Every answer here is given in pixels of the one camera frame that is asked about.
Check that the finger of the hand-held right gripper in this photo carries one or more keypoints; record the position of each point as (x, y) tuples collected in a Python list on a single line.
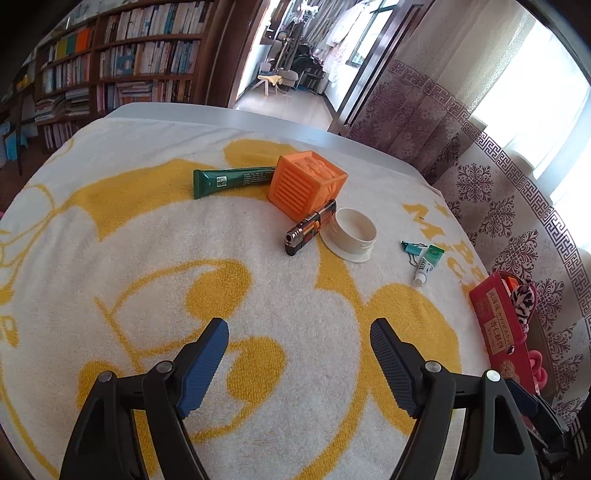
[(521, 397)]

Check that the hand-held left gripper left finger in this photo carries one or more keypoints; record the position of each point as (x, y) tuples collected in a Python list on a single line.
[(207, 364)]

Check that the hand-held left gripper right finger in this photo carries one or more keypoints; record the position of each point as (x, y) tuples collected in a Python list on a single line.
[(392, 364)]

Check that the pink rubber item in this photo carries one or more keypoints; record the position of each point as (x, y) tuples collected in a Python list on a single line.
[(538, 364)]

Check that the red box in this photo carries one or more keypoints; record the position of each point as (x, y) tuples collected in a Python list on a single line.
[(496, 318)]

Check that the small white green tube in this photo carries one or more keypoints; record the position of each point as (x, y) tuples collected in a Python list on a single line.
[(427, 265)]

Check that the teal binder clip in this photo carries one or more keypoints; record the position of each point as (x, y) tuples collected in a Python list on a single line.
[(410, 247)]

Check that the white round lid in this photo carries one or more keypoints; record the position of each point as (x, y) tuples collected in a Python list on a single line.
[(355, 230)]

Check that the white yellow printed towel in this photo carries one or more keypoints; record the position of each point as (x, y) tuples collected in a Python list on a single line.
[(138, 240)]

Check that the orange black lighter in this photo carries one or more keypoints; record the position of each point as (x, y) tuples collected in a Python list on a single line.
[(307, 228)]

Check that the white purple patterned curtain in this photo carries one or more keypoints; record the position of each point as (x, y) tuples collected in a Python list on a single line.
[(521, 221)]

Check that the orange plastic cube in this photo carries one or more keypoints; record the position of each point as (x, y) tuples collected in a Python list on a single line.
[(300, 184)]

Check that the sheer purple patterned curtain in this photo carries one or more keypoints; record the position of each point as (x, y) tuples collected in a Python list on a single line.
[(406, 106)]

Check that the wooden bookshelf with books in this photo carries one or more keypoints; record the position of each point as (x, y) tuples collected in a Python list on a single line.
[(143, 50)]

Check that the hanging clothes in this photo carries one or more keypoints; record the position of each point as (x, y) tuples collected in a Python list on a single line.
[(339, 32)]

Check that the wooden door frame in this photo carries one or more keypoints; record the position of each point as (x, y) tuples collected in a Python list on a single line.
[(226, 46)]

